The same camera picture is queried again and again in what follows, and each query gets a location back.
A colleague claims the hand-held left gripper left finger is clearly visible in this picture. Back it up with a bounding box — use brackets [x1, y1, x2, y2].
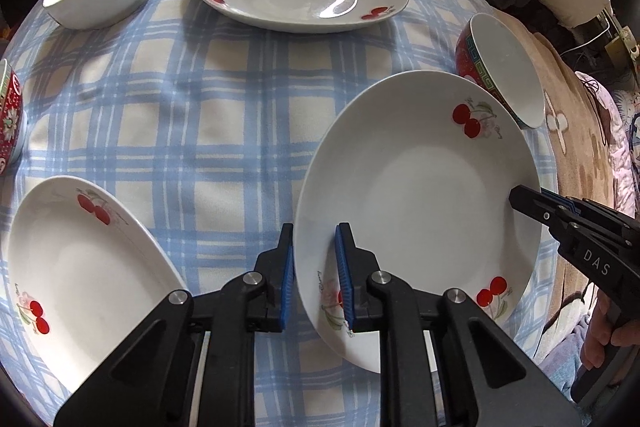
[54, 223, 296, 427]

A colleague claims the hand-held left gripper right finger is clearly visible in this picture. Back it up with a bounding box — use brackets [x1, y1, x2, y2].
[334, 222, 581, 427]

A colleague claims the person's right hand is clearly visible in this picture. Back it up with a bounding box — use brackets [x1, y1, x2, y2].
[580, 294, 640, 373]

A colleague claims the pink floral blanket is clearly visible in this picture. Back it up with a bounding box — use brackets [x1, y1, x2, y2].
[575, 72, 640, 220]

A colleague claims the blue plaid bed sheet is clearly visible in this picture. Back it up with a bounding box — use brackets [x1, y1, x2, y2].
[0, 0, 561, 427]

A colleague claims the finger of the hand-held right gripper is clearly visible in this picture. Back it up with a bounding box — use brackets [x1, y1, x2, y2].
[542, 189, 632, 233]
[509, 186, 576, 233]

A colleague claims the light blue towel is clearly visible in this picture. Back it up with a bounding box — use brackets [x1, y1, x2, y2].
[542, 314, 601, 400]

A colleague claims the red patterned bowl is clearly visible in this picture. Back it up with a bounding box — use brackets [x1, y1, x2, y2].
[0, 58, 28, 178]
[455, 13, 547, 129]

